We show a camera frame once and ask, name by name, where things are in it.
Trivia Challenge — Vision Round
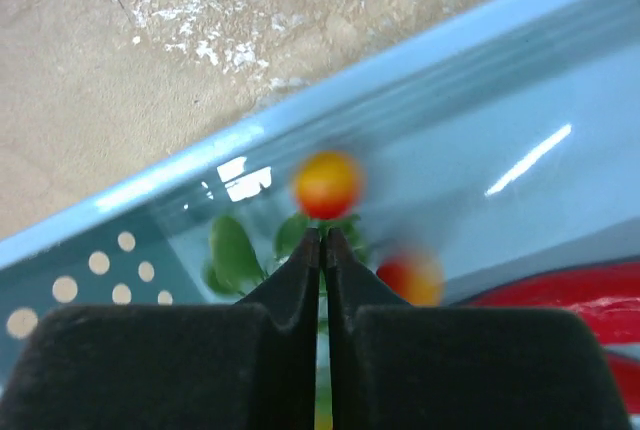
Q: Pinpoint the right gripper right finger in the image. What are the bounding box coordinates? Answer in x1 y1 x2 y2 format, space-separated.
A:
323 229 631 429

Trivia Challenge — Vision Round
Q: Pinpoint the cherry tomato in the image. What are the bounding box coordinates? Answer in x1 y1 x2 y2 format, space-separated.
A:
376 251 444 306
291 151 365 220

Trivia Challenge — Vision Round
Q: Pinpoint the red chili pepper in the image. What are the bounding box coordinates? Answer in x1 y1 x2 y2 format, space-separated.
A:
606 351 640 415
465 261 639 345

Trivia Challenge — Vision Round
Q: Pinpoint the green herb sprig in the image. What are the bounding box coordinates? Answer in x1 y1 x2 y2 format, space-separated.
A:
203 212 369 429

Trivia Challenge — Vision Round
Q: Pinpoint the blue plastic basket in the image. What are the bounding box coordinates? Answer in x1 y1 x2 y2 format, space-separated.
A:
1 0 639 397

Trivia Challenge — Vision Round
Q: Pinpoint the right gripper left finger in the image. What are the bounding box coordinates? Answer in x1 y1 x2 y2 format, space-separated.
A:
1 229 320 429

